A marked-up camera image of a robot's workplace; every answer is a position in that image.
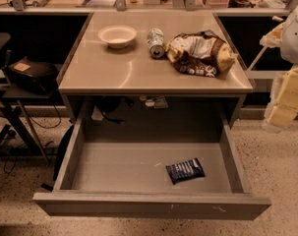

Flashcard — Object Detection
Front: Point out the open grey top drawer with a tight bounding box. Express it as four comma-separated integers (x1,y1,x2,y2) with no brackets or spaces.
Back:
32,98,272,221

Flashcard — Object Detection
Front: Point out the grey stick with handle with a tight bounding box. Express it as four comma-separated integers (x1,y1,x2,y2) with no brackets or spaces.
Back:
247,16,284,71

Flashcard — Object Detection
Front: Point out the crushed green soda can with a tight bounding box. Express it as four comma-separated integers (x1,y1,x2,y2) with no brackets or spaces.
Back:
147,29,164,59

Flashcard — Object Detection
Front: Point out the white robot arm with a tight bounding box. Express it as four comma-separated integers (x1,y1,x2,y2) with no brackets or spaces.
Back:
260,5,298,133

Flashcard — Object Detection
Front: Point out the dark side table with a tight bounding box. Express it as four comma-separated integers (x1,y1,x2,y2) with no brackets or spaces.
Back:
0,32,59,164

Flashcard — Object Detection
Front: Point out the black cable under counter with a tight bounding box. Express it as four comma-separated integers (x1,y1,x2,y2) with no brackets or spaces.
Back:
93,96,135,125

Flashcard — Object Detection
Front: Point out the grey counter cabinet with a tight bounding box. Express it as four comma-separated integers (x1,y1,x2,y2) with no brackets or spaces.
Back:
55,10,257,130

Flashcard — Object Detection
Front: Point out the dark blue rxbar wrapper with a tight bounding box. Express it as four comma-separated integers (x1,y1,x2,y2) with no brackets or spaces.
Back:
165,158,206,185

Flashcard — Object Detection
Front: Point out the white paper bowl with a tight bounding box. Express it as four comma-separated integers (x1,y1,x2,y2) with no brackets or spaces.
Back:
98,26,137,49

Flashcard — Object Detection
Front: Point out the crumpled brown chip bag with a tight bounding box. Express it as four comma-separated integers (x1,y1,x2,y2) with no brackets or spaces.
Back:
165,30,237,78

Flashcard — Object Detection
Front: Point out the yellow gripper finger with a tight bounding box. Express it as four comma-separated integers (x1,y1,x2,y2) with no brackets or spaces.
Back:
276,66,298,111
263,102,297,133

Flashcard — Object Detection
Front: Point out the black bag with label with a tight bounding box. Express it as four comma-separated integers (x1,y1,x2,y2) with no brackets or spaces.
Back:
6,57,58,95

